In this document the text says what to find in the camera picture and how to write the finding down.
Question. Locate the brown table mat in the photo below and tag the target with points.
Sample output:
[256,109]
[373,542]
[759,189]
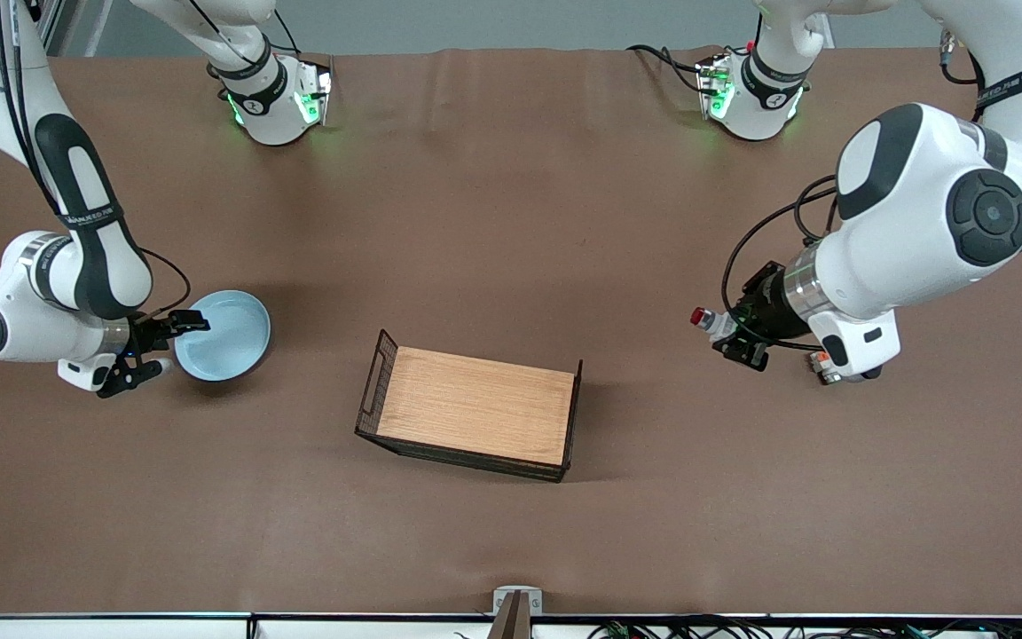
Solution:
[511,222]

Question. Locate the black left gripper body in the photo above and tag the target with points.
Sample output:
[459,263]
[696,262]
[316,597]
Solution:
[770,306]

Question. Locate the small orange grey switch block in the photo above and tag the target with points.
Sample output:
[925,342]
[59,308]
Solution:
[828,374]

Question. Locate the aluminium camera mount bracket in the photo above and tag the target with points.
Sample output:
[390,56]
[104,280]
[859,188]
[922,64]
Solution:
[517,621]

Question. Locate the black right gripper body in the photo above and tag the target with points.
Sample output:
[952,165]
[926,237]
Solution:
[145,335]

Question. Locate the light blue round plate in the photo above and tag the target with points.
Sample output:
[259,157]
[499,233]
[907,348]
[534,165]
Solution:
[227,342]

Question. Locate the white table edge rail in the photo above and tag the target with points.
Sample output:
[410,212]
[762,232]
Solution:
[121,628]

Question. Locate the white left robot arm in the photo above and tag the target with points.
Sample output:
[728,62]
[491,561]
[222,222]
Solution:
[919,222]

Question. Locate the red push button switch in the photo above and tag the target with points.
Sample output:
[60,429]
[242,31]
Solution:
[699,316]

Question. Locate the aluminium frame profile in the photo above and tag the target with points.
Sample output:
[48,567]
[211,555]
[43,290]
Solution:
[50,22]

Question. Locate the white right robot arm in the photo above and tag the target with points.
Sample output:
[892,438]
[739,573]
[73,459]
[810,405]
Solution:
[23,311]

